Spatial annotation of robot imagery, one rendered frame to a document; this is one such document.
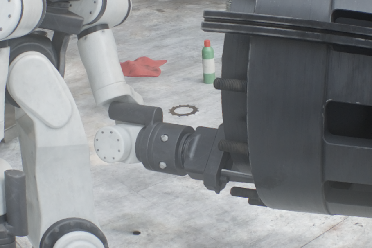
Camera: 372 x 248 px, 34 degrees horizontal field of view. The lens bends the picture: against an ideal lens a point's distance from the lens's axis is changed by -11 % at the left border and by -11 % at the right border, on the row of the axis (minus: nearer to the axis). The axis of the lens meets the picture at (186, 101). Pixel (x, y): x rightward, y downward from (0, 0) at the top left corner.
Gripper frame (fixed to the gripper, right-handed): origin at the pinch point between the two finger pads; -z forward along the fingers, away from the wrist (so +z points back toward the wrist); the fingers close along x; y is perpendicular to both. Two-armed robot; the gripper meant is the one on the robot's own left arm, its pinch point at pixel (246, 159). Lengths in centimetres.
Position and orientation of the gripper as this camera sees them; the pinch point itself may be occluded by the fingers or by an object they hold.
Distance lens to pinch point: 111.3
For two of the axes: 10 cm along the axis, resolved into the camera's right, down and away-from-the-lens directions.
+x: 3.0, -8.7, 4.0
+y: 3.3, 4.9, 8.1
